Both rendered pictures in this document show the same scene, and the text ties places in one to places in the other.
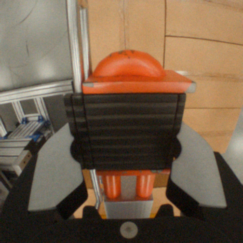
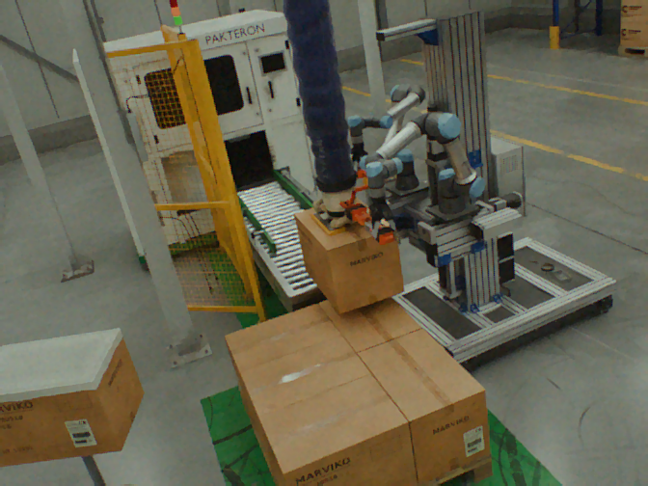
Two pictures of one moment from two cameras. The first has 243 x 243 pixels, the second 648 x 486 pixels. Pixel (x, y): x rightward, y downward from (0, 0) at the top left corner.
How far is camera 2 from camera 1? 290 cm
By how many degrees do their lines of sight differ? 37
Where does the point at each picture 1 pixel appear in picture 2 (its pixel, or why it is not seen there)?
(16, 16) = (602, 412)
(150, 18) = (391, 376)
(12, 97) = (527, 313)
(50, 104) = (469, 327)
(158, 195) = (345, 240)
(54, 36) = (518, 409)
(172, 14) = (374, 388)
